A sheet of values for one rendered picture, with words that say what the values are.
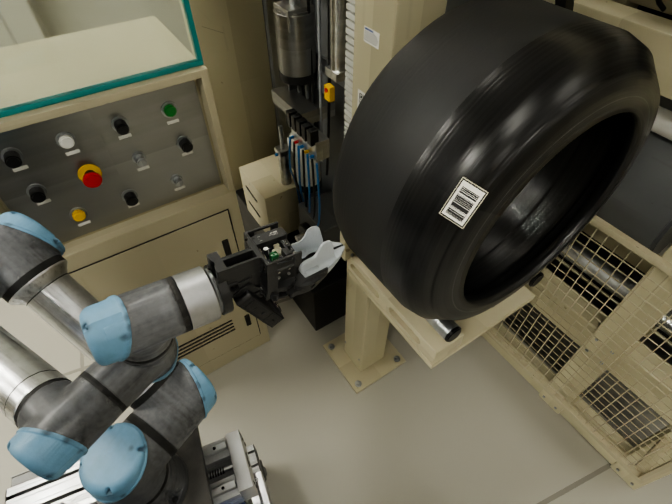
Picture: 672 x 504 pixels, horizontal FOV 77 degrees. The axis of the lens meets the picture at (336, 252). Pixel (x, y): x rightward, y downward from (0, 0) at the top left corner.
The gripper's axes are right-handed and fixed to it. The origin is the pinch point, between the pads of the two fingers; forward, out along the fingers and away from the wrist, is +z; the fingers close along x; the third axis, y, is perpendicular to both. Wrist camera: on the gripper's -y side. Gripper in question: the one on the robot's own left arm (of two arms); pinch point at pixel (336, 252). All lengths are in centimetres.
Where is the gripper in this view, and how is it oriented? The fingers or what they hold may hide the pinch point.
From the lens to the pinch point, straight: 66.6
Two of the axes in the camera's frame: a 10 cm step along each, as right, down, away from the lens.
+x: -5.5, -6.3, 5.5
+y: 1.0, -7.1, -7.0
